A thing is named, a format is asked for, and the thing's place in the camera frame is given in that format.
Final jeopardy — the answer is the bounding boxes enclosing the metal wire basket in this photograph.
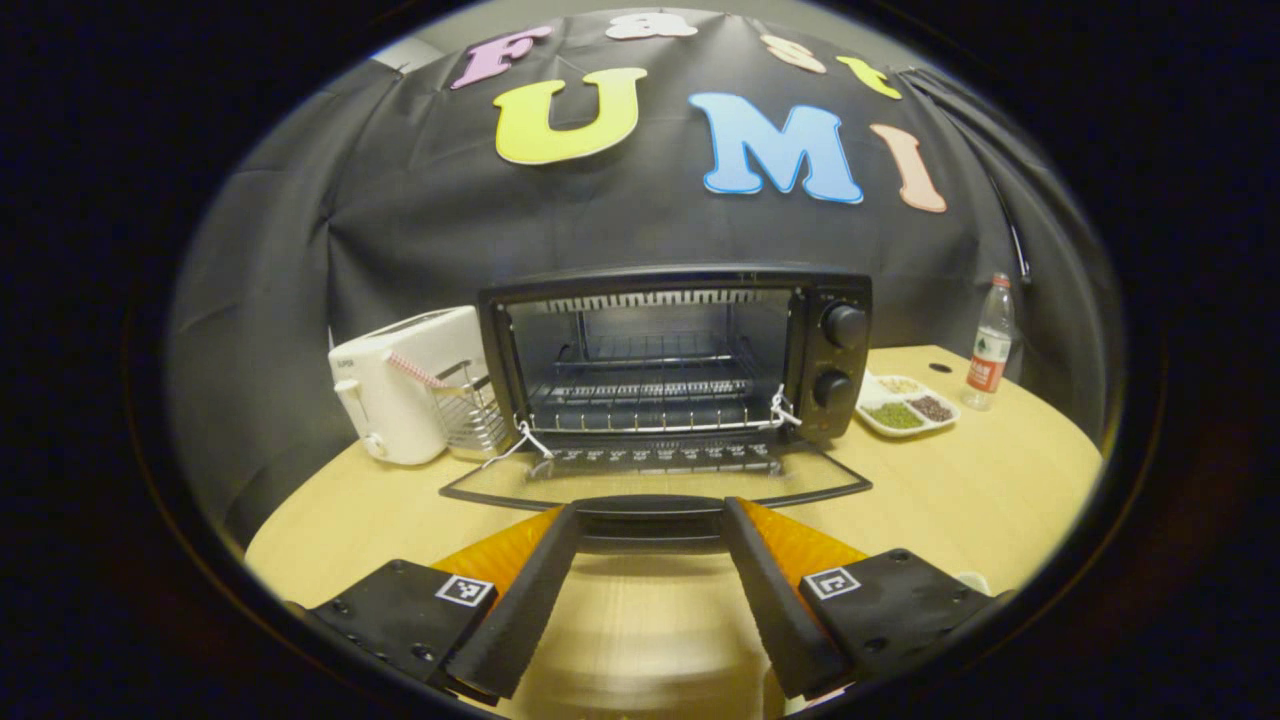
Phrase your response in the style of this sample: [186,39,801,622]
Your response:
[434,359,512,454]

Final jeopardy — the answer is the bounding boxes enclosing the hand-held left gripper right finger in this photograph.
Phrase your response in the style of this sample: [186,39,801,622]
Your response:
[721,496,1012,700]

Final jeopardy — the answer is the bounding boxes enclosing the white toaster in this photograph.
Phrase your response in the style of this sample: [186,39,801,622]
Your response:
[327,305,493,467]

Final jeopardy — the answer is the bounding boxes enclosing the clear plastic water bottle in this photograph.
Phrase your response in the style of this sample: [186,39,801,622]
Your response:
[962,271,1017,412]

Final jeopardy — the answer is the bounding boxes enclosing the red white striped straw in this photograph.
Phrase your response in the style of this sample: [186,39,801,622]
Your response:
[384,349,453,392]

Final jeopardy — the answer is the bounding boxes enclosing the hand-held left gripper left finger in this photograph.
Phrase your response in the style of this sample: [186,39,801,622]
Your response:
[285,503,587,700]

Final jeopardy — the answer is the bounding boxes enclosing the black electric oven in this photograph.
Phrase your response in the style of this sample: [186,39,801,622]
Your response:
[439,262,875,556]

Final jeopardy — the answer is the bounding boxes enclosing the white divided dish of beans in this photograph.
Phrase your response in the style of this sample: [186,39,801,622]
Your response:
[855,371,962,440]

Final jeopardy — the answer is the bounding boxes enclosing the black backdrop cloth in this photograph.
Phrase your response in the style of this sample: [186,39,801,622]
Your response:
[165,8,1126,549]

